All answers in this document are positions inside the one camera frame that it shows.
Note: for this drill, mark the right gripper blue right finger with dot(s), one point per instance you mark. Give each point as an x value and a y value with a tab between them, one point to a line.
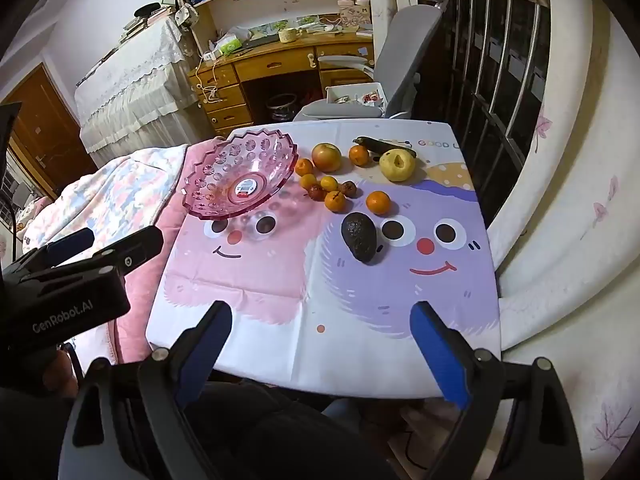
446	353

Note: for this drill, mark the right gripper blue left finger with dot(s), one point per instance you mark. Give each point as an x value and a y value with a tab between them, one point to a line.
196	352

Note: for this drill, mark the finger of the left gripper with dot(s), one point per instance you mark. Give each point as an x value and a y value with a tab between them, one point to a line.
54	253
129	253

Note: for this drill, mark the dark green avocado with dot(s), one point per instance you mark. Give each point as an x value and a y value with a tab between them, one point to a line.
359	234

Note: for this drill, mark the orange mandarin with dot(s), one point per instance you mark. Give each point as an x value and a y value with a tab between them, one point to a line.
335	201
379	203
303	167
359	156

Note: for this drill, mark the brown small fruit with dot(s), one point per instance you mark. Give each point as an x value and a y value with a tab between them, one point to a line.
348	188

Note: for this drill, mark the dark red small fruit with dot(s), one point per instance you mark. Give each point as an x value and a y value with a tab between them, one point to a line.
316	192

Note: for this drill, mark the yellow pear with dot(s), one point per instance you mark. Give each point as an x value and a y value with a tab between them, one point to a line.
397	165

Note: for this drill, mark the small yellow orange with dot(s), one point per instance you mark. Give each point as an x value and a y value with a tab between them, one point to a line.
307	181
329	184

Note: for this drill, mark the dark overripe banana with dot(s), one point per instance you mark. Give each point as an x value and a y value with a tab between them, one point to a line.
380	147

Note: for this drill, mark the red yellow apple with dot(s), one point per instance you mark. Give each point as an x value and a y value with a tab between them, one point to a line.
326	157

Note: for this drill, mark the pink floral blanket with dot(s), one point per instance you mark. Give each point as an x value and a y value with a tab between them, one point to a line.
142	189

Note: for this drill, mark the brown wooden door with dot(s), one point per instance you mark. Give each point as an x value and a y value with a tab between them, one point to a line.
45	136

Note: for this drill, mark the cartoon printed tablecloth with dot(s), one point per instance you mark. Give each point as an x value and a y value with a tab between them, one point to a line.
306	314

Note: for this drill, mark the pink plastic fruit bowl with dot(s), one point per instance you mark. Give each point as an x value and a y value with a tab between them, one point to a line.
239	174

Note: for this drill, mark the white floral curtain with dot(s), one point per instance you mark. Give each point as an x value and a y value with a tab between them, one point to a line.
566	241

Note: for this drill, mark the lace covered cabinet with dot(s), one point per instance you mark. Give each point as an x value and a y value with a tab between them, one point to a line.
142	96

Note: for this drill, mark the black waste bin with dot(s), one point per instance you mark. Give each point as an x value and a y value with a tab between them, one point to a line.
283	107

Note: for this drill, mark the green tissue pack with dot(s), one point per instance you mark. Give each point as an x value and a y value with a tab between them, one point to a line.
230	43

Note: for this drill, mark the white tray on chair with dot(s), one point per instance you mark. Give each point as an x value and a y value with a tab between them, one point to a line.
365	93

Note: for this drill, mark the metal window grille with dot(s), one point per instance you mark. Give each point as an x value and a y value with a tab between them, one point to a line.
496	58

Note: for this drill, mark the wooden desk with drawers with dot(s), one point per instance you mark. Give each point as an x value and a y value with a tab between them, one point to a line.
233	91

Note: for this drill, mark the grey office chair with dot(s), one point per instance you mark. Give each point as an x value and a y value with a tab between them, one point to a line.
395	69

